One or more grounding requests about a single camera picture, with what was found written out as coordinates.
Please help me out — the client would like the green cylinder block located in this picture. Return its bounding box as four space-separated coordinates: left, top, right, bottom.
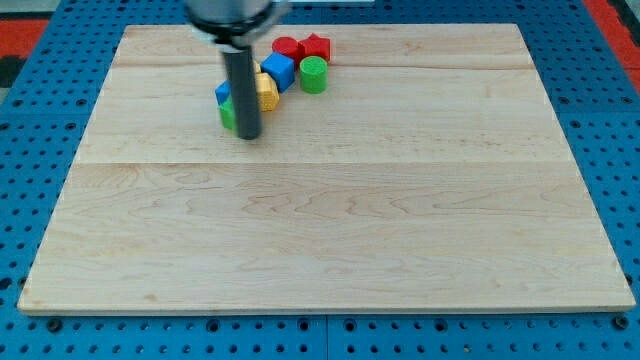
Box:
299 56 328 94

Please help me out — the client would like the small blue block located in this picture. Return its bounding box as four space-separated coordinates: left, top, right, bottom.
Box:
214 81 231 105

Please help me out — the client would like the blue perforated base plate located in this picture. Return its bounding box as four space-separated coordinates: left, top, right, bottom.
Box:
1 1 639 359

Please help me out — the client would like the blue cube block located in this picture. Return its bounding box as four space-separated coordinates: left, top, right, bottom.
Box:
260 52 295 93

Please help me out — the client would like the red cylinder block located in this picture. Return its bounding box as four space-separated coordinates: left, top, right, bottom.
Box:
271 36 301 67

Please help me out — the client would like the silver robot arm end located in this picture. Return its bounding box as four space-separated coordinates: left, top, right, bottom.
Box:
184 0 291 53

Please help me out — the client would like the yellow hexagon block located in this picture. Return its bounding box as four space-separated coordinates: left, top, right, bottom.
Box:
254 62 280 112

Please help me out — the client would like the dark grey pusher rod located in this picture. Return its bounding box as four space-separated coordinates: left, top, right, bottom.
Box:
222 47 262 140

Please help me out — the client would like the light wooden board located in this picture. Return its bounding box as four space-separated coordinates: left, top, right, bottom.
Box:
18 24 635 316

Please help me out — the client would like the red star block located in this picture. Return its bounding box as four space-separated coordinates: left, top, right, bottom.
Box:
298 33 331 62

